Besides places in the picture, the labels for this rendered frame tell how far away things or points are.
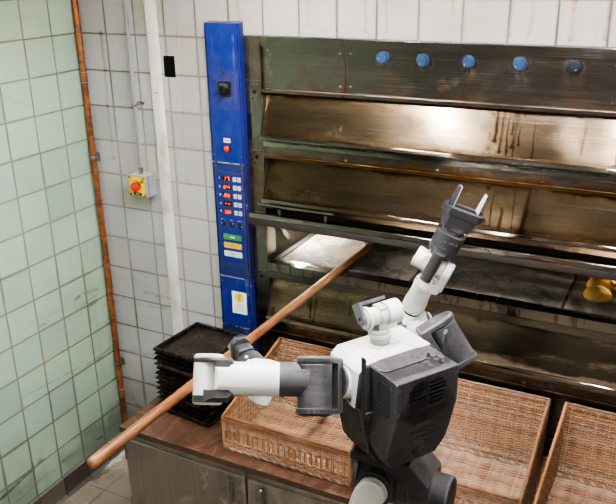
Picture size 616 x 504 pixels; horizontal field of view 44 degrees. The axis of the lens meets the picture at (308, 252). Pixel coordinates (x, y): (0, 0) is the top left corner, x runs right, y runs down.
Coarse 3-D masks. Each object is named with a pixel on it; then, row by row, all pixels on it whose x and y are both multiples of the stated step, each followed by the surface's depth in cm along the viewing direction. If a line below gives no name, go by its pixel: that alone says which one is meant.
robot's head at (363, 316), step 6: (366, 300) 204; (372, 300) 204; (378, 300) 208; (354, 306) 204; (360, 306) 202; (354, 312) 205; (360, 312) 202; (366, 312) 202; (360, 318) 204; (366, 318) 202; (372, 318) 201; (360, 324) 203; (366, 324) 202; (372, 324) 202; (366, 330) 204
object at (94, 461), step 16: (352, 256) 320; (336, 272) 306; (320, 288) 295; (288, 304) 278; (272, 320) 267; (256, 336) 258; (192, 384) 229; (176, 400) 222; (144, 416) 213; (128, 432) 206; (112, 448) 201; (96, 464) 196
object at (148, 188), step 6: (132, 174) 334; (138, 174) 333; (144, 174) 333; (150, 174) 333; (132, 180) 334; (138, 180) 332; (144, 180) 331; (150, 180) 334; (144, 186) 332; (150, 186) 334; (132, 192) 336; (138, 192) 335; (144, 192) 333; (150, 192) 335; (156, 192) 339
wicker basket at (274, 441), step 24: (288, 360) 330; (240, 408) 309; (264, 408) 327; (288, 408) 327; (240, 432) 295; (264, 432) 290; (288, 432) 310; (312, 432) 310; (336, 432) 310; (264, 456) 294; (288, 456) 288; (312, 456) 295; (336, 456) 295; (336, 480) 281
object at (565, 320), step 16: (288, 272) 321; (304, 272) 317; (320, 272) 314; (352, 272) 312; (368, 288) 306; (384, 288) 302; (400, 288) 299; (448, 288) 296; (464, 304) 289; (480, 304) 286; (496, 304) 283; (512, 304) 281; (528, 304) 281; (544, 320) 276; (560, 320) 274; (576, 320) 271; (592, 320) 268; (608, 320) 268
